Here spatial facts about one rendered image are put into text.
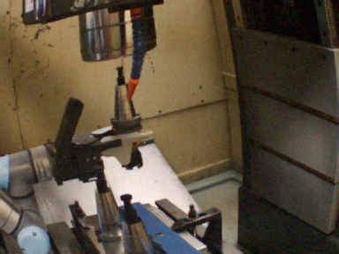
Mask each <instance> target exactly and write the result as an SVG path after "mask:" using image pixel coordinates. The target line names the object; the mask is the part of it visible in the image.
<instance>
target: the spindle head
mask: <svg viewBox="0 0 339 254"><path fill-rule="evenodd" d="M145 1H150V0H47V13H48V14H47V16H48V17H47V19H48V20H47V21H48V23H50V22H52V23H53V22H56V21H58V20H61V19H67V18H70V17H75V16H78V15H80V14H85V13H89V12H92V11H99V10H103V9H108V8H110V7H114V6H119V5H125V4H134V3H139V2H145ZM21 18H22V19H23V20H22V21H23V24H25V26H29V25H37V24H42V19H41V20H39V19H37V18H36V0H34V9H33V10H31V11H28V12H26V0H22V14H21ZM36 19H37V20H36Z"/></svg>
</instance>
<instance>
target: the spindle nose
mask: <svg viewBox="0 0 339 254"><path fill-rule="evenodd" d="M140 9H141V17H142V23H143V27H144V29H145V30H144V34H145V37H144V38H146V42H145V44H146V48H145V51H146V52H148V51H150V50H151V49H155V47H156V46H157V43H156V39H157V36H156V31H155V27H156V25H155V20H154V6H150V7H144V8H140ZM78 16H79V17H78V19H79V47H80V49H79V50H80V54H81V60H82V61H84V62H85V63H86V62H89V63H94V62H102V61H109V60H111V59H118V58H123V57H128V56H133V53H132V50H133V43H134V41H133V40H132V37H133V34H132V31H133V29H132V23H131V15H130V10H129V11H120V12H117V13H112V14H109V13H108V9H103V10H99V11H92V12H89V13H85V14H80V15H78Z"/></svg>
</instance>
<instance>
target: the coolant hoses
mask: <svg viewBox="0 0 339 254"><path fill-rule="evenodd" d="M159 4H163V0H150V1H145V2H139V3H134V4H125V5H119V6H114V7H110V8H108V13H109V14H112V13H117V12H120V11H129V10H130V15H131V23H132V29H133V31H132V34H133V37H132V40H133V41H134V43H133V50H132V53H133V56H132V59H133V61H132V69H131V73H130V77H129V85H128V96H127V100H130V99H131V98H132V96H133V94H134V92H135V89H136V88H137V85H138V83H139V79H140V76H141V75H140V73H141V71H142V64H143V63H144V58H145V54H146V51H145V48H146V44H145V42H146V38H144V37H145V34H144V30H145V29H144V27H143V23H142V17H141V9H140V8H144V7H150V6H155V5H159Z"/></svg>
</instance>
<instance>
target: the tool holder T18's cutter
mask: <svg viewBox="0 0 339 254"><path fill-rule="evenodd" d="M121 166H122V168H126V170H133V167H136V166H137V167H138V168H141V167H143V159H142V157H141V152H140V150H139V149H138V151H136V152H134V153H131V162H130V163H128V164H126V165H121Z"/></svg>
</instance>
